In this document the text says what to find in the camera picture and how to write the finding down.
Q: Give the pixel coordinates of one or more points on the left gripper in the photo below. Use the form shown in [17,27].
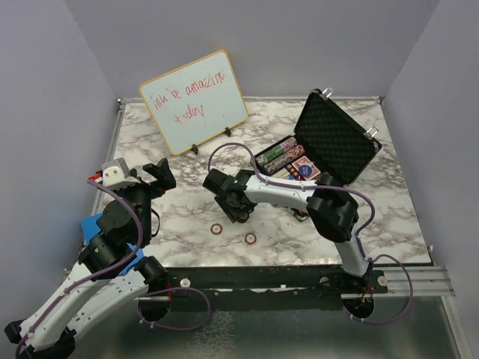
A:
[161,171]

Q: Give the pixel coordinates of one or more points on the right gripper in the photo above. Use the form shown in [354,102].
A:
[233,214]

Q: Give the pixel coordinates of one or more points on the red 5 poker chip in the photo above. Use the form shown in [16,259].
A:
[216,229]
[250,238]

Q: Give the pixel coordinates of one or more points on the blue small blind button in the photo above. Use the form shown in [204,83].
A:
[305,170]

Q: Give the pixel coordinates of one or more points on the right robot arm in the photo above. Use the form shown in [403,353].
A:
[329,205]

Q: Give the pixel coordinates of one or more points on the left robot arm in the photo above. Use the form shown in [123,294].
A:
[110,268]

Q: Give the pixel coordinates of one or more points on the blue plastic box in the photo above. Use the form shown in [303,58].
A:
[90,229]

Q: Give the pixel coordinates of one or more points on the black poker chip case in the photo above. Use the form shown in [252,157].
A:
[328,136]

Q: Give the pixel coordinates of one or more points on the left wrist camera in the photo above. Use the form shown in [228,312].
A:
[114,175]

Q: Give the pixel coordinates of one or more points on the white whiteboard yellow frame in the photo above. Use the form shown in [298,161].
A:
[195,102]

